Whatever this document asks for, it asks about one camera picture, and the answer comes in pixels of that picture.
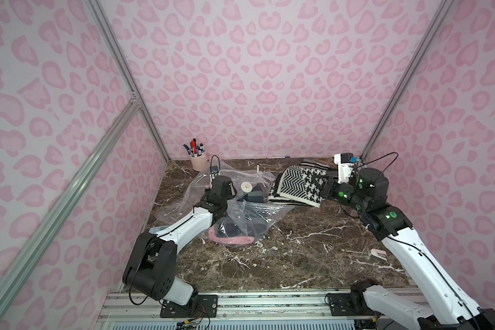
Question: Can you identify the black white houndstooth blanket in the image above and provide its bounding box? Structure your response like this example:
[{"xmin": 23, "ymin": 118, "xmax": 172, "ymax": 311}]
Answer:
[{"xmin": 268, "ymin": 166, "xmax": 327, "ymax": 208}]

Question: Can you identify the clear plastic vacuum bag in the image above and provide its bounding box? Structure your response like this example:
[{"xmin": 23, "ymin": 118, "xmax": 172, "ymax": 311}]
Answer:
[{"xmin": 155, "ymin": 164, "xmax": 294, "ymax": 247}]

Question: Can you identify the grey white checked blanket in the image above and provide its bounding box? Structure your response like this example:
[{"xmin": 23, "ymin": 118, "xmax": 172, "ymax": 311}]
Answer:
[{"xmin": 299, "ymin": 160, "xmax": 335, "ymax": 171}]

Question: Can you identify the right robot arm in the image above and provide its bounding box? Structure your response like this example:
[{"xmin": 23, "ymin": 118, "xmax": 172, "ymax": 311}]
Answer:
[{"xmin": 314, "ymin": 168, "xmax": 495, "ymax": 329}]

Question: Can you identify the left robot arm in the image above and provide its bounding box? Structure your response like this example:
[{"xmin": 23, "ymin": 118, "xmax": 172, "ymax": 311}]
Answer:
[{"xmin": 122, "ymin": 175, "xmax": 237, "ymax": 309}]

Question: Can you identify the white bag valve cap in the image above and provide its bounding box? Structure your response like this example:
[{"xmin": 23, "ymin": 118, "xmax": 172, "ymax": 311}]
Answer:
[{"xmin": 241, "ymin": 181, "xmax": 253, "ymax": 193}]

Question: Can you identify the dark blanket in bag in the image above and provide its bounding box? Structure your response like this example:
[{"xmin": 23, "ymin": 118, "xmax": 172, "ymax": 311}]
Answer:
[{"xmin": 211, "ymin": 184, "xmax": 270, "ymax": 242}]

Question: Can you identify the pink folded blanket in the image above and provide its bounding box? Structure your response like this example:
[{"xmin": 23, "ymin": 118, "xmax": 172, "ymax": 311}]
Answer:
[{"xmin": 208, "ymin": 228, "xmax": 254, "ymax": 246}]

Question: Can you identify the pink pen cup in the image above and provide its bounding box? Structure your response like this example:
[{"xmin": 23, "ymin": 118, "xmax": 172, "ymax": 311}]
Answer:
[{"xmin": 190, "ymin": 155, "xmax": 209, "ymax": 172}]

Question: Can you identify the blue marker pen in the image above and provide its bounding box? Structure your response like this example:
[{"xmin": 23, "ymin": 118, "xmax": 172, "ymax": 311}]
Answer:
[{"xmin": 183, "ymin": 144, "xmax": 194, "ymax": 157}]

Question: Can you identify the light blue calculator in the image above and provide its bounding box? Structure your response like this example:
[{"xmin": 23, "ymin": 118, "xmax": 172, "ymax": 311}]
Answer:
[{"xmin": 148, "ymin": 225, "xmax": 169, "ymax": 233}]

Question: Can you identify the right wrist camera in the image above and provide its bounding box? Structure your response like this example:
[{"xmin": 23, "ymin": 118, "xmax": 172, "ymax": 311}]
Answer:
[{"xmin": 334, "ymin": 153, "xmax": 358, "ymax": 184}]

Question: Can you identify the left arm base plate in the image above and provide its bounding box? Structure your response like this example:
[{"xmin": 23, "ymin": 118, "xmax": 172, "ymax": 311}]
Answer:
[{"xmin": 160, "ymin": 294, "xmax": 218, "ymax": 318}]

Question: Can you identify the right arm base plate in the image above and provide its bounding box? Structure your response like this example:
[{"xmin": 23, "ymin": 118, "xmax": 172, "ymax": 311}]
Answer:
[{"xmin": 324, "ymin": 292, "xmax": 375, "ymax": 317}]

